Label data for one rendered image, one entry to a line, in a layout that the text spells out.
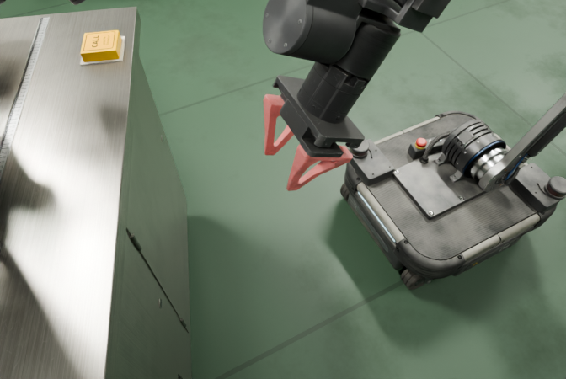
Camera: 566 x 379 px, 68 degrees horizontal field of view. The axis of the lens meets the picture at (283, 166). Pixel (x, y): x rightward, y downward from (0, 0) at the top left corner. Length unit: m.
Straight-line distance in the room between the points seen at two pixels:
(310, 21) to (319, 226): 1.37
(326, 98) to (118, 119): 0.48
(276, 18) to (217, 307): 1.27
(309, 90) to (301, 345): 1.16
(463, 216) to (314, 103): 1.15
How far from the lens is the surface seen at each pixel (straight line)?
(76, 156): 0.78
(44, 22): 1.12
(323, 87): 0.42
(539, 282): 1.81
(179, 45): 2.51
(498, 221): 1.56
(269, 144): 0.50
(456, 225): 1.50
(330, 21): 0.36
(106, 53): 0.94
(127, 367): 0.77
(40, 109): 0.89
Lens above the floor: 1.44
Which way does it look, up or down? 52 degrees down
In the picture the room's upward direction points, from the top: straight up
